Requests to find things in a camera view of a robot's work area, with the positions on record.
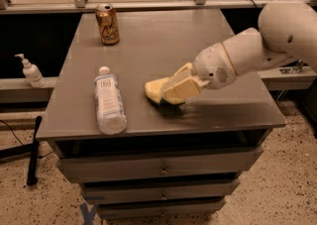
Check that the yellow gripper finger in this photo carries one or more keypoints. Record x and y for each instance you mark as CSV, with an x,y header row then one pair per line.
x,y
176,89
185,72

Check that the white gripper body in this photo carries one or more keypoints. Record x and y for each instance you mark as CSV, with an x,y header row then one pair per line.
x,y
213,65

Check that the yellow sponge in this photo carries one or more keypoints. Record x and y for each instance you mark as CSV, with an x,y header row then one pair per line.
x,y
152,89

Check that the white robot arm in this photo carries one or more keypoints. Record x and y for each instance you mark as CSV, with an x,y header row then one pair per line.
x,y
286,32

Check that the blue plastic bottle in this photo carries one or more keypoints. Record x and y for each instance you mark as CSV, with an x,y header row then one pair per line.
x,y
111,118

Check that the white pump dispenser bottle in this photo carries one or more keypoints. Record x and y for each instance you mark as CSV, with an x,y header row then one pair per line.
x,y
31,72

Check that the gold soda can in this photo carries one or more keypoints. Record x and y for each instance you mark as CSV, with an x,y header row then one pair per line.
x,y
108,24

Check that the top grey drawer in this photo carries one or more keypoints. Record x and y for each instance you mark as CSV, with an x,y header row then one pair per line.
x,y
138,167

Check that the grey drawer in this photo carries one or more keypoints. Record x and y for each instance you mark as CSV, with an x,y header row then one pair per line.
x,y
161,192
160,208
138,167

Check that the grey drawer cabinet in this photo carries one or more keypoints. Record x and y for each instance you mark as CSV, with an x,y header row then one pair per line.
x,y
154,45

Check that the middle grey drawer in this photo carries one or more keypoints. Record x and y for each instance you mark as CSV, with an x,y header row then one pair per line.
x,y
161,192

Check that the bottom grey drawer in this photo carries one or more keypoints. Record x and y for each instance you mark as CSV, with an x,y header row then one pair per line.
x,y
160,208

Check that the black stand leg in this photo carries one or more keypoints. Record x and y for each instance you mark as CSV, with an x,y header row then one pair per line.
x,y
32,150

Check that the blue tape cross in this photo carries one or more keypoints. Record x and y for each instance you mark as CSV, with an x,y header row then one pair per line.
x,y
87,214

